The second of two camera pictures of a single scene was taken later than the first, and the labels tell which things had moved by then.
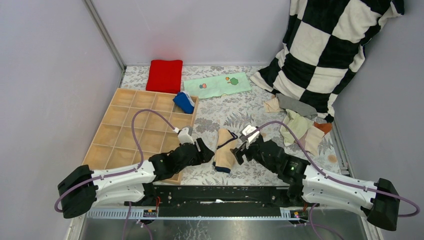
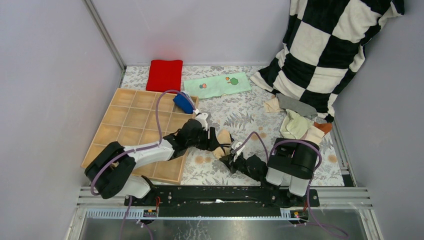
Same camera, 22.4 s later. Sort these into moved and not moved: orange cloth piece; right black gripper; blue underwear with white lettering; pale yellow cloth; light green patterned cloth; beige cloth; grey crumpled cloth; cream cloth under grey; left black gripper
Moved: left black gripper; right black gripper; beige cloth
Not moved: cream cloth under grey; pale yellow cloth; orange cloth piece; light green patterned cloth; grey crumpled cloth; blue underwear with white lettering
